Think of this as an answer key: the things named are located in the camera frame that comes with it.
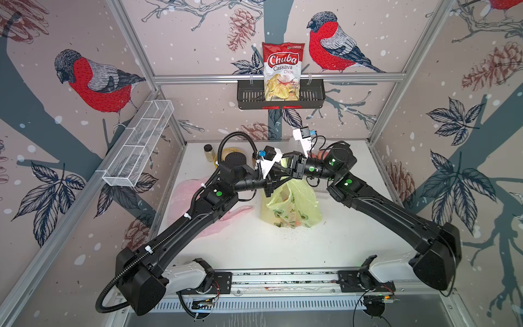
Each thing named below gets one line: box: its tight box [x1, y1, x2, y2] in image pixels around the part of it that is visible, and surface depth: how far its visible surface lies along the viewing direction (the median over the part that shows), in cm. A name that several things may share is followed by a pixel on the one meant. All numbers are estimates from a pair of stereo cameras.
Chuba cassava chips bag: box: [262, 42, 306, 102], surface depth 87 cm
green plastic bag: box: [260, 178, 323, 229], surface depth 68 cm
